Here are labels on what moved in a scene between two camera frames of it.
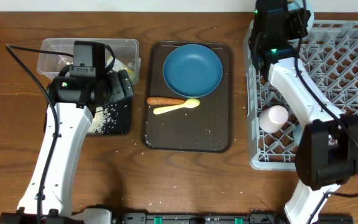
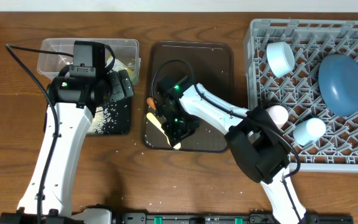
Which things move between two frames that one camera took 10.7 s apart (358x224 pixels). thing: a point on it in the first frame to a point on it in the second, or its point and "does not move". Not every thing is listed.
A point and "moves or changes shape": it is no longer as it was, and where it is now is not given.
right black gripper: [299, 18] to [177, 137]
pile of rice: [101, 119] does not move
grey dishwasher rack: [338, 63] does not move
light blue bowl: [296, 4] moves or changes shape
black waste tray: [114, 118] does not move
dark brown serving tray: [208, 128] does not move
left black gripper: [119, 93] does not move
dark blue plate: [192, 70] to [342, 84]
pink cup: [271, 119] does not move
